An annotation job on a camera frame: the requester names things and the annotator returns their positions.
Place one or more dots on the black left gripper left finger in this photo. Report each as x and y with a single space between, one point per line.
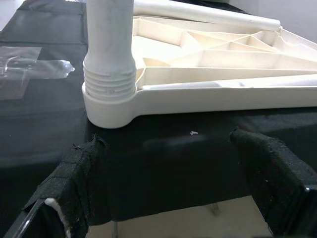
74 178

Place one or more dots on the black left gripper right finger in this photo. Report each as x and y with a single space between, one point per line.
280 188

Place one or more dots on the white plastic table leg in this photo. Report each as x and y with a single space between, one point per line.
198 13
109 37

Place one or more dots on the black tablecloth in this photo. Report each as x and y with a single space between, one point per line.
37 124

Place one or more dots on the tiny white plastic shaving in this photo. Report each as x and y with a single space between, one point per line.
194 133

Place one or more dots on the crumpled clear plastic film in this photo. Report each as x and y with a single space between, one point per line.
17 74

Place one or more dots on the white ribbed plastic table top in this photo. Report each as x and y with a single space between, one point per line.
198 101

